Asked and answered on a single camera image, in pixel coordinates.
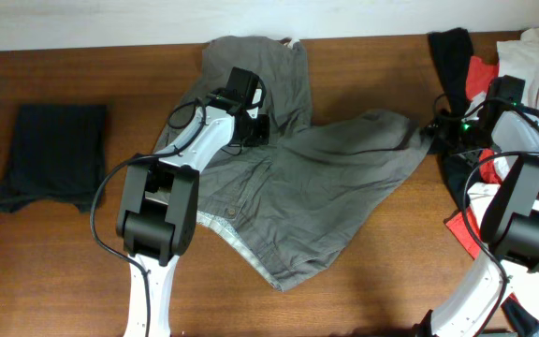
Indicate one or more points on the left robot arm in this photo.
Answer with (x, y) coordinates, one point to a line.
(158, 212)

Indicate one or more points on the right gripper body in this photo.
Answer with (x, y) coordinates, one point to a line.
(462, 138)

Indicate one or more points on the white garment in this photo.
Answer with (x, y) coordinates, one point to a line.
(536, 75)

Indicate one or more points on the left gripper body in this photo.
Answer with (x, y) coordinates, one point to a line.
(256, 129)

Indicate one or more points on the folded dark green garment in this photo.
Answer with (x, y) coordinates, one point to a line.
(56, 153)

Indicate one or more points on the black garment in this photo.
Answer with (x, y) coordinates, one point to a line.
(451, 52)

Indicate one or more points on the grey shorts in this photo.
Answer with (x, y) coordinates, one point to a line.
(290, 207)

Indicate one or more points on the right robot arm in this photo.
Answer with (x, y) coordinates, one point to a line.
(508, 233)

